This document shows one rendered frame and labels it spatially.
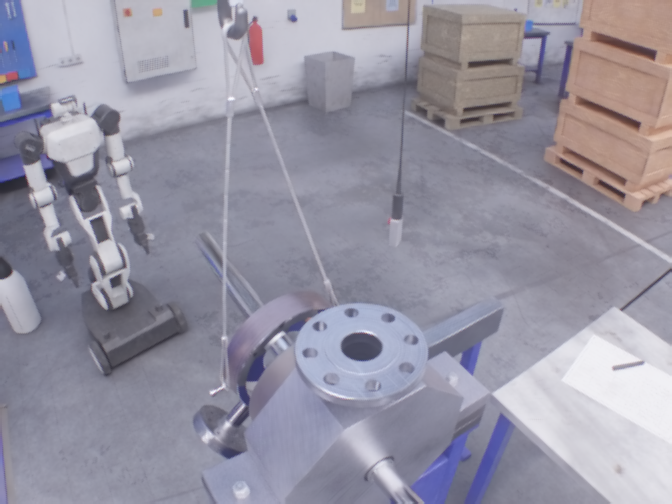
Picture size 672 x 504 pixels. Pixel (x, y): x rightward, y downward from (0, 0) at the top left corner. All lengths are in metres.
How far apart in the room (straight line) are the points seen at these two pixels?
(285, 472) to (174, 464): 1.56
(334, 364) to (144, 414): 1.95
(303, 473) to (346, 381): 0.22
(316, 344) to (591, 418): 1.02
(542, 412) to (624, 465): 0.31
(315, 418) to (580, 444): 0.91
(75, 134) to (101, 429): 1.50
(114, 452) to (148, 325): 0.76
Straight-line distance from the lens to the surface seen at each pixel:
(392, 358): 0.97
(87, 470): 2.71
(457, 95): 5.90
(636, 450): 1.72
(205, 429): 1.45
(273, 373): 1.20
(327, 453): 1.01
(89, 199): 2.72
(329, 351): 0.97
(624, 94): 4.99
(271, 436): 1.09
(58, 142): 2.54
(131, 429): 2.76
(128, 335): 2.96
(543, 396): 1.72
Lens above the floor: 2.13
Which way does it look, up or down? 35 degrees down
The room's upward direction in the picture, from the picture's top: straight up
